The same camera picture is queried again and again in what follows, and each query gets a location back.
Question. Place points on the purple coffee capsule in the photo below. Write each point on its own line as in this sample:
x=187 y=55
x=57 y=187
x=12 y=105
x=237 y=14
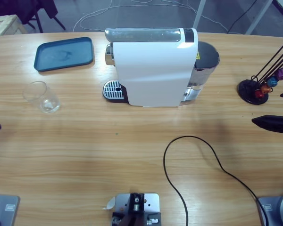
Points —
x=281 y=73

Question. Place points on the clear drinking glass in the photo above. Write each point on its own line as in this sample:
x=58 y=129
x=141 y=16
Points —
x=48 y=104

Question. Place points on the silver coffee machine lever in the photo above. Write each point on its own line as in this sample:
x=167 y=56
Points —
x=141 y=35

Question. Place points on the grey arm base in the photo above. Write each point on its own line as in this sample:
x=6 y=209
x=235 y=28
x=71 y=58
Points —
x=4 y=209
x=278 y=209

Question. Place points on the blue coffee capsule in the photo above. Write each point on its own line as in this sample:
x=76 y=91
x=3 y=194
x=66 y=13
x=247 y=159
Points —
x=272 y=82

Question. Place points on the orange coffee capsule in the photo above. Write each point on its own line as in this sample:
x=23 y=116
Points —
x=266 y=89

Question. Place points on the red coffee capsule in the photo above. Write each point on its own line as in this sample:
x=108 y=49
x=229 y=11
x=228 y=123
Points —
x=259 y=94

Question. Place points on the white capsule coffee machine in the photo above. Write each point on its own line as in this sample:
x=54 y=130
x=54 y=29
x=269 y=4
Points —
x=153 y=70

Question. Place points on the black capsule holder with rods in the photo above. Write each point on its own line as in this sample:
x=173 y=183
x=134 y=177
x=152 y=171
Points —
x=246 y=88

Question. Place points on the dark blue plastic tray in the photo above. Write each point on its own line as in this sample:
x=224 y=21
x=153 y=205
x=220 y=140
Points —
x=63 y=54

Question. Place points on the light wooden crate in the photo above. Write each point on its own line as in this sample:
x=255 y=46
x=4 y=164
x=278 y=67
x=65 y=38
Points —
x=7 y=24

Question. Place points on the black chair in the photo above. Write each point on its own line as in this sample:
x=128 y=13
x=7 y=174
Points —
x=26 y=9

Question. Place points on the white paper tag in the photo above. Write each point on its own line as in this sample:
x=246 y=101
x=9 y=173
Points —
x=110 y=203

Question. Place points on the white metal post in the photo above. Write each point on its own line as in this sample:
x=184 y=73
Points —
x=199 y=16
x=259 y=17

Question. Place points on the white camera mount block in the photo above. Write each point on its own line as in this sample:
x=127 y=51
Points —
x=151 y=202

